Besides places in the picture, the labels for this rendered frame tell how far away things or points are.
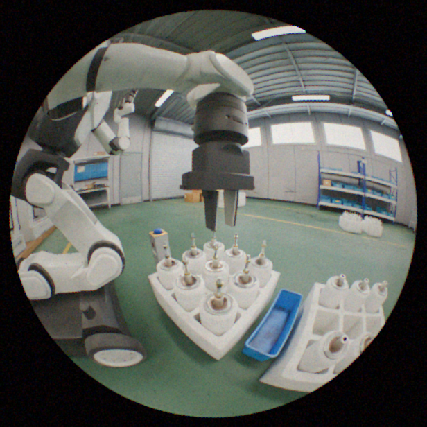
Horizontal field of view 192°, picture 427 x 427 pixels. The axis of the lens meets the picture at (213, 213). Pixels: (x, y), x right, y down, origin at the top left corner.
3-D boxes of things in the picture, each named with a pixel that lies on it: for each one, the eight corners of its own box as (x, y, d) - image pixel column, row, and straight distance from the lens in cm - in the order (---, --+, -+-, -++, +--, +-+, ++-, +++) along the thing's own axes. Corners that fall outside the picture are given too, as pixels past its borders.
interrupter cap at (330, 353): (344, 360, 37) (346, 359, 36) (317, 359, 33) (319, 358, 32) (348, 333, 40) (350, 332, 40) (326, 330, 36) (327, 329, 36)
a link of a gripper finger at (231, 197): (234, 228, 20) (235, 189, 19) (222, 223, 23) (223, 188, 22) (241, 226, 21) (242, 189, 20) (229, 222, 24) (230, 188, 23)
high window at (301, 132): (315, 143, 557) (310, 121, 599) (272, 144, 578) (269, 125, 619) (315, 144, 564) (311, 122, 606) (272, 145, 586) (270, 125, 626)
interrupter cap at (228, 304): (208, 290, 36) (208, 289, 36) (236, 296, 35) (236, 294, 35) (197, 311, 32) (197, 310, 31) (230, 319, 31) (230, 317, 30)
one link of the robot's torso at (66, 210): (116, 289, 50) (18, 199, 54) (111, 265, 65) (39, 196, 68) (135, 257, 44) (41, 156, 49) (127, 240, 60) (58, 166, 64)
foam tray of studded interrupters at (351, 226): (360, 233, 257) (363, 222, 254) (344, 231, 238) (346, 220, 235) (353, 227, 289) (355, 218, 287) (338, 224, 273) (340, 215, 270)
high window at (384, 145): (402, 163, 755) (397, 140, 787) (375, 153, 642) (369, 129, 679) (401, 163, 761) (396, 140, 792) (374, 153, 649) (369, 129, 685)
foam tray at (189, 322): (218, 360, 52) (220, 350, 35) (157, 301, 68) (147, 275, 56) (270, 299, 69) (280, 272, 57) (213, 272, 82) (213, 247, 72)
